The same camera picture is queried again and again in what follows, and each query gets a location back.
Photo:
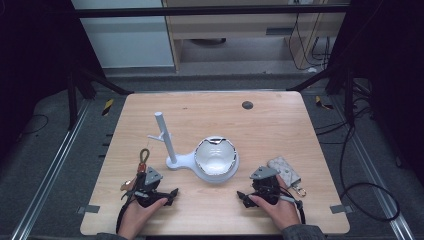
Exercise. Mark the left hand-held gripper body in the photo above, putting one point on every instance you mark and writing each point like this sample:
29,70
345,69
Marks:
151,196

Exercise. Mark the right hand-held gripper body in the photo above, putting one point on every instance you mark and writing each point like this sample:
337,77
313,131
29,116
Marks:
266,190

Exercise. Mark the grey patterned key pouch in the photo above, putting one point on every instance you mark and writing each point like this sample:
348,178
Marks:
283,168

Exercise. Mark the person's left hand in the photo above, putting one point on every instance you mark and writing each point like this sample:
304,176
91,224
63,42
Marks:
133,218

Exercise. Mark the person's right hand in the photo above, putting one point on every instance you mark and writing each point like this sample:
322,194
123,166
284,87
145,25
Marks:
283,213

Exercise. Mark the white bowl with silver rim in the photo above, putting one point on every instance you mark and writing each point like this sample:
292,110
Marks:
215,156

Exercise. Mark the white hook stand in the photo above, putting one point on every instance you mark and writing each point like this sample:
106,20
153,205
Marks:
166,136

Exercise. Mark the grey tape strip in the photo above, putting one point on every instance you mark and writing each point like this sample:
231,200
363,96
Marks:
88,209
341,209

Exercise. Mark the grey round table grommet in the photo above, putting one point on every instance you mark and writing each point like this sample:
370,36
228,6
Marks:
247,105

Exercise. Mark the yellow and black floor tape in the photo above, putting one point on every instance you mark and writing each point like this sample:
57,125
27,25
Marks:
321,102
107,106

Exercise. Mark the black metal stand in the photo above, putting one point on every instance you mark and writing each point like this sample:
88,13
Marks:
75,96
348,96

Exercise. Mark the white cabinet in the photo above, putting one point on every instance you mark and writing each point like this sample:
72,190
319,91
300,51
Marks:
126,43

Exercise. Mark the wooden desk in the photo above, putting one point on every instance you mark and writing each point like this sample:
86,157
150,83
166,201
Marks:
233,25

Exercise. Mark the black curtain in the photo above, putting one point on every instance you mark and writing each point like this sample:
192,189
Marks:
393,66
33,66

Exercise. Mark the black horizontal bar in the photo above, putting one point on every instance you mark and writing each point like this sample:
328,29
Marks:
206,10

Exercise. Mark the metal floor rail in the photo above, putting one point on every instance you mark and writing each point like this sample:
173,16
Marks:
376,173
50,170

